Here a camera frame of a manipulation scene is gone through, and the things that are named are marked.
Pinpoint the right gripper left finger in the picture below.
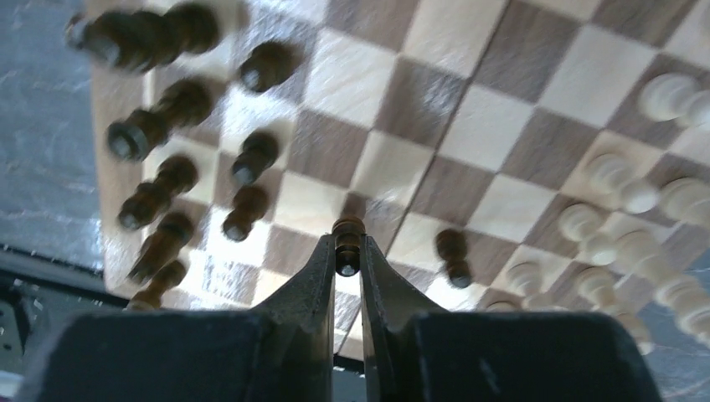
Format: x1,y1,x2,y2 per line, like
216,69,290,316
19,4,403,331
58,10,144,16
244,234,336,401

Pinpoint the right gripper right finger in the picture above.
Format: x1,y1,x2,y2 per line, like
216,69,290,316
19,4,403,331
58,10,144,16
360,234,444,401

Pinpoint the dark chess pawn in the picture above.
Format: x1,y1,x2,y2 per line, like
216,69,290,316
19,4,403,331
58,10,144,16
332,215,366,277
435,229,473,289

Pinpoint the wooden chess board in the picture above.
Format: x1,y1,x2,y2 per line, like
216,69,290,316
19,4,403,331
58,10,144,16
92,1,709,343

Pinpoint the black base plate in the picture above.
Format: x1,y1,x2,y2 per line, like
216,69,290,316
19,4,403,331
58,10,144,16
1,245,127,375

